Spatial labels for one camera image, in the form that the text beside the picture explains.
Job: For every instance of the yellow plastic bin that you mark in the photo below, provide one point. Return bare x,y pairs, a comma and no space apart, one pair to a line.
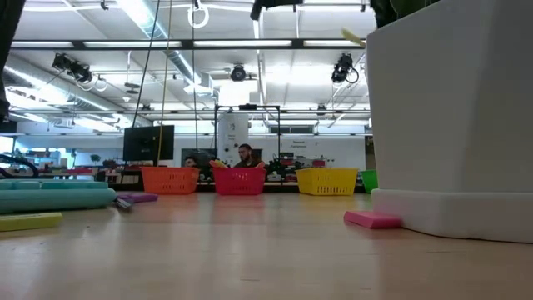
327,181

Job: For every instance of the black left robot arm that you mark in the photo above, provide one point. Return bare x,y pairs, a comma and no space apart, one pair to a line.
8,41

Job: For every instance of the black monitor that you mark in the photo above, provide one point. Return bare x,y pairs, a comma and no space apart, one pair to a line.
148,143

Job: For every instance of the blue calculator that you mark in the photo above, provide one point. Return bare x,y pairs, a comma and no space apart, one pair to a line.
54,196

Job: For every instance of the red plastic bin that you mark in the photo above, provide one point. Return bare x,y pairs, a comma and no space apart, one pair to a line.
238,181

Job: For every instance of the yellow highlighter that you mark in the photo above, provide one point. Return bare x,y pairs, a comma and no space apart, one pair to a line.
353,37

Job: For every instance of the green plastic bin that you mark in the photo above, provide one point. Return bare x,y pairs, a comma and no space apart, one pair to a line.
370,180

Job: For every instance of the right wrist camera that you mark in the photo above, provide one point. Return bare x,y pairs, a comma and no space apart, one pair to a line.
275,3

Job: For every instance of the black overhead frame beam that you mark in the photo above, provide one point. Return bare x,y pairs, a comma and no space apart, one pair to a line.
187,43

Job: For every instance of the white cabinet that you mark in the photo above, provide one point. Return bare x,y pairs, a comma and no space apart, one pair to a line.
233,133

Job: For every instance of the orange plastic bin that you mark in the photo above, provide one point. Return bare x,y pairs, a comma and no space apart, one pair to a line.
170,180

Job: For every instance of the round black ceiling device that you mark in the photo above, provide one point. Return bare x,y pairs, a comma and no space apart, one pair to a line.
238,73

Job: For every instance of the black ceiling camera fixture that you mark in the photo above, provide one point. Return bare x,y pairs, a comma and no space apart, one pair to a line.
343,66
73,68

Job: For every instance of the person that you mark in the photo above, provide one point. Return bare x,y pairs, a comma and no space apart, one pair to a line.
191,161
246,154

